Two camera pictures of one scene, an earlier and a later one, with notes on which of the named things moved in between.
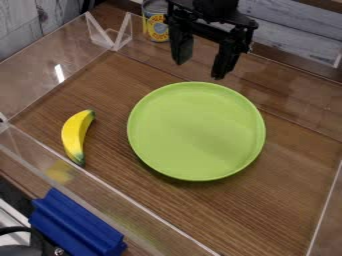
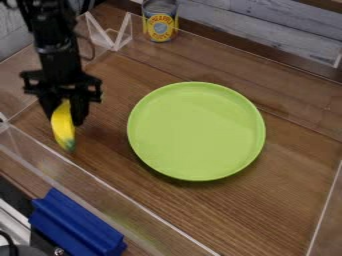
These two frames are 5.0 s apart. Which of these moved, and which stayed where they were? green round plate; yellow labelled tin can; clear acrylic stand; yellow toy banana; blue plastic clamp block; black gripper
Moved: black gripper; yellow toy banana
Stayed: yellow labelled tin can; green round plate; blue plastic clamp block; clear acrylic stand
